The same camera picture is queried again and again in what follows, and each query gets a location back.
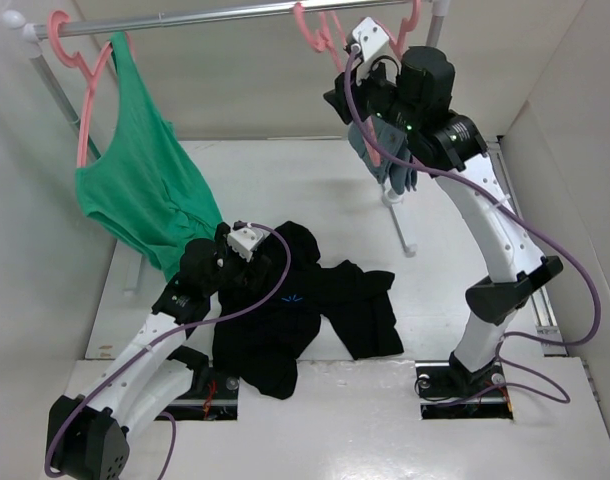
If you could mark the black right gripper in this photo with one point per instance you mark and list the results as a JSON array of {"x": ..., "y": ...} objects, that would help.
[{"x": 338, "y": 97}]

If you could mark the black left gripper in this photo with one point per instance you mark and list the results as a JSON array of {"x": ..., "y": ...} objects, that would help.
[{"x": 247, "y": 277}]

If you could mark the black t shirt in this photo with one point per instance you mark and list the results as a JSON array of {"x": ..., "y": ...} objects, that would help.
[{"x": 279, "y": 321}]

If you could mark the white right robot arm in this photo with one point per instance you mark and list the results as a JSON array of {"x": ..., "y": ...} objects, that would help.
[{"x": 516, "y": 267}]

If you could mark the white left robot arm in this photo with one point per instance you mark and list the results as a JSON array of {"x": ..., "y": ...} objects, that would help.
[{"x": 89, "y": 436}]

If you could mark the pink hanger with shorts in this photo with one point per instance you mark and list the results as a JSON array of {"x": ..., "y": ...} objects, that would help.
[{"x": 407, "y": 25}]

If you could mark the green tank top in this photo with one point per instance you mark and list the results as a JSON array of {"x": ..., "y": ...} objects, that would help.
[{"x": 145, "y": 190}]

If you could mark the metal clothes rack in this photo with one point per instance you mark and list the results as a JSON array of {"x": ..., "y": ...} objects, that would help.
[{"x": 33, "y": 34}]

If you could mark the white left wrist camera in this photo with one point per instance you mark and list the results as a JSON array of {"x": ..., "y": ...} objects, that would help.
[{"x": 244, "y": 239}]

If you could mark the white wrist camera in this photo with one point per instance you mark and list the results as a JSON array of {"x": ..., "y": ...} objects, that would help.
[
  {"x": 367, "y": 41},
  {"x": 244, "y": 239}
]

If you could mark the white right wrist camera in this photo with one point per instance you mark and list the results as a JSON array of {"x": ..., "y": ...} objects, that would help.
[{"x": 367, "y": 41}]

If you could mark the aluminium rail on table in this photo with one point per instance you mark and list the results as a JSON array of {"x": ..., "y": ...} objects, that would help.
[{"x": 546, "y": 323}]

